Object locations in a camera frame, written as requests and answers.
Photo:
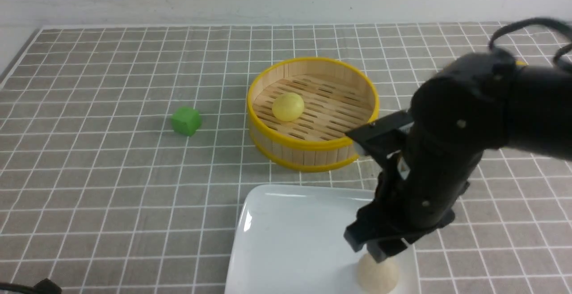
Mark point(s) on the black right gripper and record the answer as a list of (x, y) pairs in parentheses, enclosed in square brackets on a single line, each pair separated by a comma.
[(416, 190)]

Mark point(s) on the beige steamed bun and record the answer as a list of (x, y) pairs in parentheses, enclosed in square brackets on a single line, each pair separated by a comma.
[(377, 278)]

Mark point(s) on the yellow steamed bun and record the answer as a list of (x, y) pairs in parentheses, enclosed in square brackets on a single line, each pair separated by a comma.
[(288, 107)]

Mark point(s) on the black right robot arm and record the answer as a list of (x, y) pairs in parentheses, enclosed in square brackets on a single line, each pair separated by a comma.
[(481, 101)]

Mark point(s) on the bamboo steamer basket yellow rims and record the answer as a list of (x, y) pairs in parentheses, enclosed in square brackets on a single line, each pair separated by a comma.
[(337, 98)]

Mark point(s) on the green cube block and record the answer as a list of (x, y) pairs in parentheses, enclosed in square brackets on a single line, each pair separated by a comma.
[(186, 121)]

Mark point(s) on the grey checkered tablecloth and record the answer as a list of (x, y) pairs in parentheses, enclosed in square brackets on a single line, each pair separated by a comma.
[(99, 194)]

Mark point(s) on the dark object at corner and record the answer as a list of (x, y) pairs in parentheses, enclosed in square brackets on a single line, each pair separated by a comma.
[(45, 286)]

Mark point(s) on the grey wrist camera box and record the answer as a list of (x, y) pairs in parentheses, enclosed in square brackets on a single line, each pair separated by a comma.
[(382, 136)]

